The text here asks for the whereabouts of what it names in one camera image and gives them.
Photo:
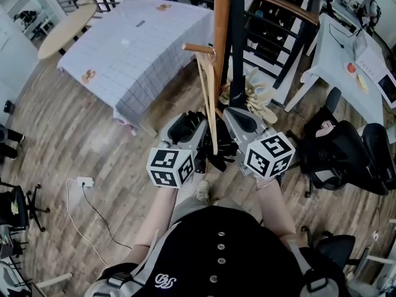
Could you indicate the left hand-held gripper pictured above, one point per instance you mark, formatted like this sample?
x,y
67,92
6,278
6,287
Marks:
x,y
167,169

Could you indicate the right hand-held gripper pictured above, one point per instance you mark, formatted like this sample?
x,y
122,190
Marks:
x,y
269,156

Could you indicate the wooden hanger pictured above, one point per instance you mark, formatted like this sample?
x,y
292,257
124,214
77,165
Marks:
x,y
214,144

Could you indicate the wooden coat rack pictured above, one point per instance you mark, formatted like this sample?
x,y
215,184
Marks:
x,y
222,17

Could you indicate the person's right forearm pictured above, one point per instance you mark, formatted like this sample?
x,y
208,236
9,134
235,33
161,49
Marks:
x,y
273,209

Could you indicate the person's left forearm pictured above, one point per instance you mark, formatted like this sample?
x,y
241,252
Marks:
x,y
157,215

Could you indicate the cream folded umbrella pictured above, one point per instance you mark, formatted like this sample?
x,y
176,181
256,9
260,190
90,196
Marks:
x,y
263,104

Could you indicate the black folded umbrella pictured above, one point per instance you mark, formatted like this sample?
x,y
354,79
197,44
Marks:
x,y
226,153

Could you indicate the person's beige shoe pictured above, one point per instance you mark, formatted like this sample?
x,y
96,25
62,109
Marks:
x,y
203,192

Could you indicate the pink object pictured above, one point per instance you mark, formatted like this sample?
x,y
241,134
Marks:
x,y
325,128

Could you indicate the long black umbrella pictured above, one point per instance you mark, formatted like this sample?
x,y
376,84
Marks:
x,y
238,42

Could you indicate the black office chair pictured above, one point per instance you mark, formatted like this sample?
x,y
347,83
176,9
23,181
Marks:
x,y
337,156

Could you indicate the table with checked tablecloth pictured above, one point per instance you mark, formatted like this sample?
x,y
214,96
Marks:
x,y
130,57

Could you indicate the white desk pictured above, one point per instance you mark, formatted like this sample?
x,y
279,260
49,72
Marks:
x,y
331,63

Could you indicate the small orange object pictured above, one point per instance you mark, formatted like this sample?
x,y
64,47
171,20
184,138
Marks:
x,y
163,7
88,76

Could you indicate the person's black shirt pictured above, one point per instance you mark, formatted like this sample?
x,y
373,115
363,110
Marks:
x,y
198,243

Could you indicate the plate with red food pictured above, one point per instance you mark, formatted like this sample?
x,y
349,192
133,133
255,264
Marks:
x,y
350,69

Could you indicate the small gray rectangular object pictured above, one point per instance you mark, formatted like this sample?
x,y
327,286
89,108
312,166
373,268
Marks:
x,y
140,23

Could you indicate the yellow food item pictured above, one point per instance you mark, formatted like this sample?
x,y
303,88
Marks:
x,y
362,83

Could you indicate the white paper booklet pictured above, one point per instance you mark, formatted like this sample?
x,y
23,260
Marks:
x,y
371,63

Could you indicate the clear plastic container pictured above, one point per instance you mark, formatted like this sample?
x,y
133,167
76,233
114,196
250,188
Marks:
x,y
360,45

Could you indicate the black swivel chair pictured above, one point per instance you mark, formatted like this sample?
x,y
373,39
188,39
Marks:
x,y
337,247
21,209

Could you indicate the round wooden table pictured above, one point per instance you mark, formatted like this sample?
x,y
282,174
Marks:
x,y
66,29

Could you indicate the small white charger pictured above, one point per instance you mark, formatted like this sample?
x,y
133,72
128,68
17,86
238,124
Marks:
x,y
375,234

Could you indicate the small black box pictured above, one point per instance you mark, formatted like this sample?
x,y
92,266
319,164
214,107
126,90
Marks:
x,y
9,107

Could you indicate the pale yellow small object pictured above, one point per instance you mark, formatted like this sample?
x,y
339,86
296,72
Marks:
x,y
14,208

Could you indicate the white furniture frame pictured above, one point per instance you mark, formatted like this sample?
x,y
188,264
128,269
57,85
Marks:
x,y
54,279

